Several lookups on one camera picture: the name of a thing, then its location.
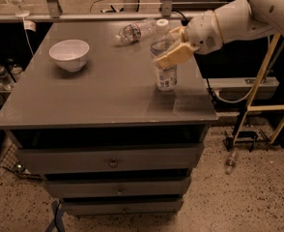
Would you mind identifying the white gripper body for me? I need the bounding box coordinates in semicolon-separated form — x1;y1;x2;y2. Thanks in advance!
185;11;223;55

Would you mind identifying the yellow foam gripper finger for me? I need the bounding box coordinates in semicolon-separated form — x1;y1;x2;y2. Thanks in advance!
153;43;199;69
169;26;186;43

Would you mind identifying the blue label plastic bottle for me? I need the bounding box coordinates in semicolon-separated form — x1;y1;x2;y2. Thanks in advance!
150;19;177;91

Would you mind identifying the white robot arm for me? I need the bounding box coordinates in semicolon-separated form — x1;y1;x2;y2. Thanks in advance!
154;0;284;69

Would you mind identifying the clear plastic bottle lying down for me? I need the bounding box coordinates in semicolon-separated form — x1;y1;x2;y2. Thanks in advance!
115;17;156;45

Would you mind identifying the clear bottle on floor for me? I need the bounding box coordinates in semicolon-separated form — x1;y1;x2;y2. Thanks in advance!
225;150;238;174

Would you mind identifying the water bottle left on shelf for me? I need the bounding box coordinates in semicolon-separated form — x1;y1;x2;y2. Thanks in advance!
0;64;14;91

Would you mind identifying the white ceramic bowl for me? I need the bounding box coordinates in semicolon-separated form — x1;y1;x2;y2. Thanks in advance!
49;40;90;72

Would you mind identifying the top grey drawer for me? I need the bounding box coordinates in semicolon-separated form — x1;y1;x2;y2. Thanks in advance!
16;143;204;174

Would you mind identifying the grey drawer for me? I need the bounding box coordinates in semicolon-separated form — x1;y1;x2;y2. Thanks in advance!
62;198;184;216
16;143;204;174
43;177;190;198

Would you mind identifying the grey drawer cabinet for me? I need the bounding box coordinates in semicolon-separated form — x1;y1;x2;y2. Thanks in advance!
0;22;216;205

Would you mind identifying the middle grey drawer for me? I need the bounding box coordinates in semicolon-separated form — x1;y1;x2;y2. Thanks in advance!
43;177;190;198

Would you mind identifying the white desk lamp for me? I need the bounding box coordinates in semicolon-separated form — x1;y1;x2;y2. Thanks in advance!
9;0;30;18

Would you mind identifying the bottom grey drawer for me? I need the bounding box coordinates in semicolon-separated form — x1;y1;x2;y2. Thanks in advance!
62;198;184;216

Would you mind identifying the black cable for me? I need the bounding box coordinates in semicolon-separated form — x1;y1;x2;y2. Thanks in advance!
172;9;217;105

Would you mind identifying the white cable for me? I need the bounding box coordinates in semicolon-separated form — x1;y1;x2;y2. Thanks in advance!
213;36;271;104

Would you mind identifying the yellow wooden frame stand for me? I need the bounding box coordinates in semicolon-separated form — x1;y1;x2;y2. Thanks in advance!
223;32;284;152

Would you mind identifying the metal rail frame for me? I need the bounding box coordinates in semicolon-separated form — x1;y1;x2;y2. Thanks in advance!
0;0;233;24

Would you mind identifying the wire mesh basket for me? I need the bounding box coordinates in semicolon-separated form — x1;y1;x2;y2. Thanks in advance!
0;144;42;181

